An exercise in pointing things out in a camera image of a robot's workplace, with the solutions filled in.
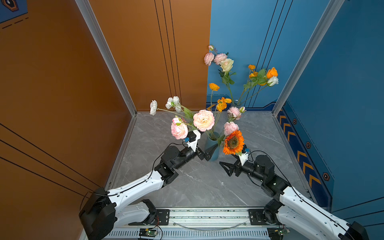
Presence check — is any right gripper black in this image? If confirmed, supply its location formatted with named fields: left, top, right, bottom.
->
left=219, top=151, right=266, bottom=184

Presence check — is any teal cylinder vase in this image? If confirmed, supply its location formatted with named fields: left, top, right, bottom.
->
left=205, top=132, right=220, bottom=162

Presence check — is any orange sunflower stem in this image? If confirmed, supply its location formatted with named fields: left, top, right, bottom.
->
left=217, top=130, right=245, bottom=155

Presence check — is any large pink peony stem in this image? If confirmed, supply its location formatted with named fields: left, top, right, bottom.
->
left=171, top=110, right=215, bottom=140

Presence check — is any pink carnation flower stem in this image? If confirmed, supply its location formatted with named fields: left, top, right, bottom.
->
left=224, top=107, right=246, bottom=136

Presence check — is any orange poppy stem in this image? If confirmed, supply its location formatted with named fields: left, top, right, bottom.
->
left=209, top=83, right=232, bottom=141

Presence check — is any clear ribbed glass vase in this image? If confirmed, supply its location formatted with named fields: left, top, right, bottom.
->
left=228, top=101, right=242, bottom=110

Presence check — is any pale pink flower spray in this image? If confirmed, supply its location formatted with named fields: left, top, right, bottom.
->
left=150, top=96, right=194, bottom=122

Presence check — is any cream rose stem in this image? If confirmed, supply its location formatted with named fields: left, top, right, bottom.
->
left=219, top=58, right=236, bottom=101

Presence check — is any large orange rose stem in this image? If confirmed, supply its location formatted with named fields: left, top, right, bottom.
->
left=241, top=68, right=279, bottom=106

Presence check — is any pink rose branch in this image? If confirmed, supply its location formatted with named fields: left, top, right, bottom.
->
left=204, top=45, right=236, bottom=81

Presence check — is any small orange flower sprig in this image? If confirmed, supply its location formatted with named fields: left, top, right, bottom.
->
left=239, top=65, right=258, bottom=104

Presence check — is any white rose stem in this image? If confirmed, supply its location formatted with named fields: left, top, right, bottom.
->
left=239, top=76, right=279, bottom=104

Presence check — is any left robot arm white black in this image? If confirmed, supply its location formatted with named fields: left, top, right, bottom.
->
left=79, top=145, right=218, bottom=240

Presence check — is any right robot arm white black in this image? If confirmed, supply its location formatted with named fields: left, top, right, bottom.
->
left=220, top=155, right=369, bottom=240

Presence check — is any right circuit board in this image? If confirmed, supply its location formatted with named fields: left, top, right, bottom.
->
left=267, top=228, right=291, bottom=240

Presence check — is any circuit board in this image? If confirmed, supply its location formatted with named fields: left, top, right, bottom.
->
left=267, top=228, right=291, bottom=240
left=138, top=228, right=159, bottom=240

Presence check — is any left circuit board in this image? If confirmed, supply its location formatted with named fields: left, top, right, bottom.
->
left=138, top=228, right=159, bottom=240

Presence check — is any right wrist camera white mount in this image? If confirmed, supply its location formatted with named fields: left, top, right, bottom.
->
left=237, top=148, right=250, bottom=166

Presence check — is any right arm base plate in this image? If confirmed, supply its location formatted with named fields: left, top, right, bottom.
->
left=248, top=209, right=290, bottom=227

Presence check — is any aluminium front rail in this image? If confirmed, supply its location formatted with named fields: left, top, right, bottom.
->
left=83, top=206, right=337, bottom=229

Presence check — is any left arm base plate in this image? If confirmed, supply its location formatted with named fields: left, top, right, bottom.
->
left=129, top=209, right=170, bottom=226

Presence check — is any right aluminium corner post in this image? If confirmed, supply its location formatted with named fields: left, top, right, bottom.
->
left=272, top=0, right=345, bottom=117

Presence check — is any aluminium corner post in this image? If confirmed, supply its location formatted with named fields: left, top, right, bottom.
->
left=75, top=0, right=137, bottom=117
left=272, top=0, right=345, bottom=117

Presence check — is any left aluminium corner post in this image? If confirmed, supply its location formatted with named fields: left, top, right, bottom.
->
left=75, top=0, right=137, bottom=117

